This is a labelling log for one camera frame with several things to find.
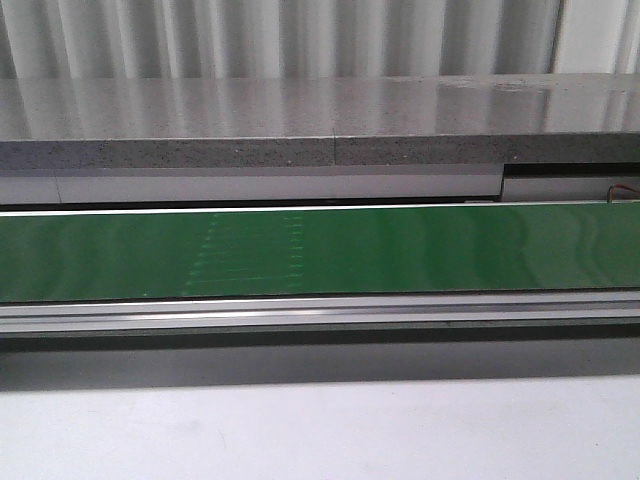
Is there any red wire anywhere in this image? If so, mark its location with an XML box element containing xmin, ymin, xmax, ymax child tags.
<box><xmin>606</xmin><ymin>185</ymin><xmax>640</xmax><ymax>204</ymax></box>

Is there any grey stone counter slab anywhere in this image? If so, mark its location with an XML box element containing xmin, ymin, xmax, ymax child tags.
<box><xmin>1</xmin><ymin>74</ymin><xmax>639</xmax><ymax>170</ymax></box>

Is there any aluminium conveyor frame rail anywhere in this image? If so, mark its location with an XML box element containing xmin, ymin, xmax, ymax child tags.
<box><xmin>1</xmin><ymin>290</ymin><xmax>639</xmax><ymax>336</ymax></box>

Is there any white pleated curtain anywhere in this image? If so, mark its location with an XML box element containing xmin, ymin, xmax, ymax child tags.
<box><xmin>1</xmin><ymin>1</ymin><xmax>639</xmax><ymax>79</ymax></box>

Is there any green conveyor belt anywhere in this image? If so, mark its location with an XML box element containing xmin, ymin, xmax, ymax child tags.
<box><xmin>1</xmin><ymin>202</ymin><xmax>639</xmax><ymax>303</ymax></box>

